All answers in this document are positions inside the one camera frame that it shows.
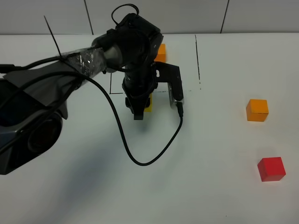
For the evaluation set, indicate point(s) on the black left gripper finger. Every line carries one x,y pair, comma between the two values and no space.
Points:
138,111

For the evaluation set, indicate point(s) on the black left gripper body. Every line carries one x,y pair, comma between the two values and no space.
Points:
138,85

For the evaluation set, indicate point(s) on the yellow cube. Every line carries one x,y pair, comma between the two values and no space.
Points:
149,104

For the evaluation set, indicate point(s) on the red cube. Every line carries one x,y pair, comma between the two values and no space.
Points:
271,169

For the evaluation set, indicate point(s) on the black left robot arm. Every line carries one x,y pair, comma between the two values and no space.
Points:
33,98

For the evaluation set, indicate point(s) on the orange template cube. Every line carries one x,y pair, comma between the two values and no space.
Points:
161,55

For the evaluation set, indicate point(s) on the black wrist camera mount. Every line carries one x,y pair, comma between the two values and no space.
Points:
170,74

